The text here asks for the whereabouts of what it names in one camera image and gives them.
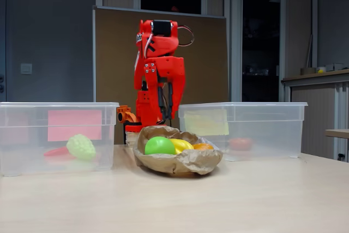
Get grey cabinet with wooden top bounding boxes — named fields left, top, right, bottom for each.
left=281, top=69, right=349, bottom=160

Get small wooden side table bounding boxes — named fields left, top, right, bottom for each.
left=324, top=128, right=349, bottom=139

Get brown toy donut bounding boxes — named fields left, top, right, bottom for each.
left=228, top=138, right=253, bottom=151

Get pink paper sheet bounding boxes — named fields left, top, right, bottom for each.
left=47, top=109, right=103, bottom=142

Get clear plastic bin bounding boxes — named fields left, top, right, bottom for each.
left=0, top=101, right=120, bottom=177
left=178, top=101, right=308, bottom=162

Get red toy chili pepper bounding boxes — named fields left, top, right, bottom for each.
left=43, top=146, right=69, bottom=157

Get crumpled brown paper bag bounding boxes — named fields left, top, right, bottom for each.
left=133, top=126, right=224, bottom=175

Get orange clamp with round hole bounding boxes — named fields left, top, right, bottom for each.
left=117, top=105, right=139, bottom=123

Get yellow-green paper sheet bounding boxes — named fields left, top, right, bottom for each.
left=184, top=109, right=230, bottom=136

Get wooden base block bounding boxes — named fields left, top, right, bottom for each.
left=125, top=131, right=144, bottom=145

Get green toy apple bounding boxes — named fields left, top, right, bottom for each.
left=145, top=136, right=177, bottom=156

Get wrist servo cable loop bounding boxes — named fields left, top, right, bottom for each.
left=177, top=25, right=195, bottom=47

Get orange toy croissant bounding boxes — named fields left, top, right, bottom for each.
left=192, top=142, right=215, bottom=151

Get black power cable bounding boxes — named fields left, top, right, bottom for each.
left=158, top=112, right=172, bottom=126

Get brown cork board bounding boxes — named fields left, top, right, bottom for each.
left=92, top=5, right=229, bottom=145

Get light green toy grapes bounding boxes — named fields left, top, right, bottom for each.
left=66, top=134, right=97, bottom=162

